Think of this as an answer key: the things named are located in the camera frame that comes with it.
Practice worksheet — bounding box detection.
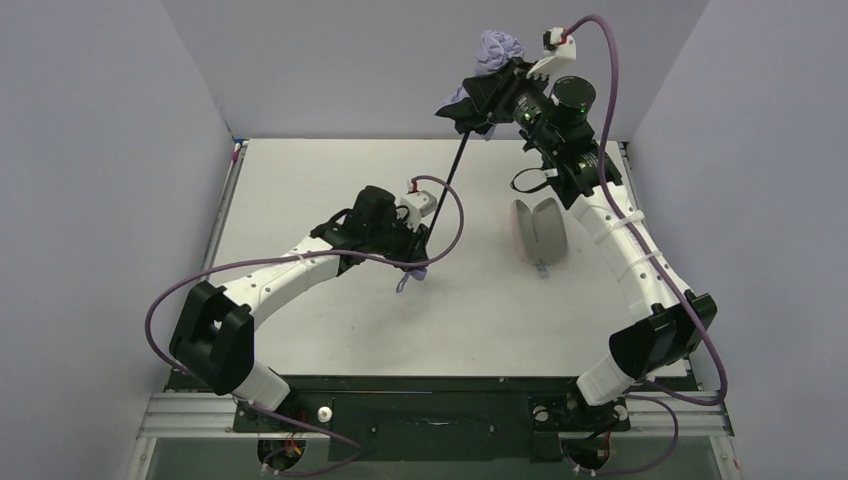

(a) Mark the lilac folding umbrella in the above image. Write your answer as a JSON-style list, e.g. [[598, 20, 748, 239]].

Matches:
[[395, 30, 525, 294]]

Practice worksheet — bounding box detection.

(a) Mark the pink umbrella case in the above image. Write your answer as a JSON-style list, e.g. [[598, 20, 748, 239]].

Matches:
[[510, 198, 568, 279]]

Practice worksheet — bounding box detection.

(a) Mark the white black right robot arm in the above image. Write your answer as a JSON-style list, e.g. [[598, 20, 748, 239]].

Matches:
[[437, 58, 717, 426]]

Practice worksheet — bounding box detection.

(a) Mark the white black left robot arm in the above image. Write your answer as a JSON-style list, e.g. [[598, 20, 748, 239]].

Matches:
[[169, 186, 438, 410]]

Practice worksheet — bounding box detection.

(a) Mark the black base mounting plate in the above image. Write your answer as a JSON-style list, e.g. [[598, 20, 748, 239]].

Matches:
[[142, 374, 687, 469]]

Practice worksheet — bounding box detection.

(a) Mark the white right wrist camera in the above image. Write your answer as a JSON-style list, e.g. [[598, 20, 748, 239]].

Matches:
[[526, 27, 577, 80]]

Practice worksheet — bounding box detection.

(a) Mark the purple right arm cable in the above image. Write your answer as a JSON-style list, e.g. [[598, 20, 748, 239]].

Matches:
[[563, 14, 729, 477]]

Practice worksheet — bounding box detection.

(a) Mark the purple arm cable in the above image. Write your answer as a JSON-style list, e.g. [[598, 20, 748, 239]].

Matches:
[[563, 14, 729, 477], [144, 174, 466, 478]]

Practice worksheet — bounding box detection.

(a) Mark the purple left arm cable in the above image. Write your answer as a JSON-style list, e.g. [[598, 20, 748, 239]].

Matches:
[[144, 174, 466, 478]]

